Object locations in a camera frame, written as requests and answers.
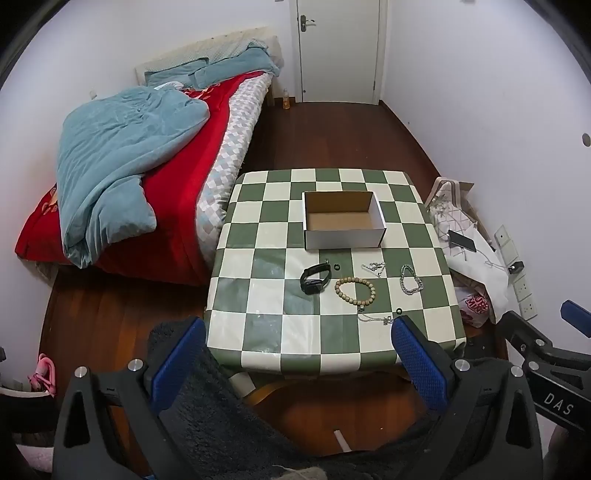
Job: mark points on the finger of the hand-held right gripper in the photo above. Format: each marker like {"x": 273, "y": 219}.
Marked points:
{"x": 519, "y": 328}
{"x": 575, "y": 314}

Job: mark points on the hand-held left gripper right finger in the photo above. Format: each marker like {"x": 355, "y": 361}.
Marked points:
{"x": 420, "y": 364}

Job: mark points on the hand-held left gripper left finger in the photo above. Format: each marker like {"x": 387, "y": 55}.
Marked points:
{"x": 178, "y": 364}

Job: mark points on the black smartwatch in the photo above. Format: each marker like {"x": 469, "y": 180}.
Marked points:
{"x": 311, "y": 284}

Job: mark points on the white cardboard box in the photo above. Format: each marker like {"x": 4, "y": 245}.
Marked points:
{"x": 341, "y": 221}

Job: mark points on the person's right forearm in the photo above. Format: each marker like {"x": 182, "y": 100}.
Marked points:
{"x": 570, "y": 454}

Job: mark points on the red white plastic bag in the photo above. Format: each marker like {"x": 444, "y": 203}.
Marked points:
{"x": 474, "y": 308}

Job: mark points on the black charger plug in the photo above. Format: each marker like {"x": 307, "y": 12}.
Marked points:
{"x": 516, "y": 267}

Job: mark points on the dark fleece clothing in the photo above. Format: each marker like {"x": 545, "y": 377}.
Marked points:
{"x": 231, "y": 429}

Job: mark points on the black smartphone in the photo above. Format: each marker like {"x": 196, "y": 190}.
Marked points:
{"x": 461, "y": 241}

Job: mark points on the white strip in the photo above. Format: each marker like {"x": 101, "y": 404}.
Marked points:
{"x": 342, "y": 441}

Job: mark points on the green white checkered tablecloth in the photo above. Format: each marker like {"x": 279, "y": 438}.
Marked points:
{"x": 268, "y": 300}

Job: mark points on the pink slippers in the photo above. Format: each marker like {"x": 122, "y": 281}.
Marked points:
{"x": 44, "y": 376}

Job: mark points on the red bedsheet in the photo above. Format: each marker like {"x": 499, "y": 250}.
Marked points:
{"x": 180, "y": 207}

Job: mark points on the light blue blanket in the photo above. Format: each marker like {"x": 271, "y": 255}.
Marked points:
{"x": 120, "y": 152}

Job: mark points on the bed with patterned mattress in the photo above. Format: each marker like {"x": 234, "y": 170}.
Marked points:
{"x": 231, "y": 138}

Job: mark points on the small bottle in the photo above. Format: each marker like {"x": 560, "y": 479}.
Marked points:
{"x": 287, "y": 100}

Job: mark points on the light blue pillow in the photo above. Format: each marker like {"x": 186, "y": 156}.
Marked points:
{"x": 231, "y": 64}

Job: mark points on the beige headboard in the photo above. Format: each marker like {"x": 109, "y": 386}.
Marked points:
{"x": 184, "y": 50}

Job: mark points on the white door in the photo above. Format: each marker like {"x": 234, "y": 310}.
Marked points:
{"x": 339, "y": 50}

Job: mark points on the round wall cap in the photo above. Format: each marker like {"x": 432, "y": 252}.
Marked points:
{"x": 586, "y": 139}

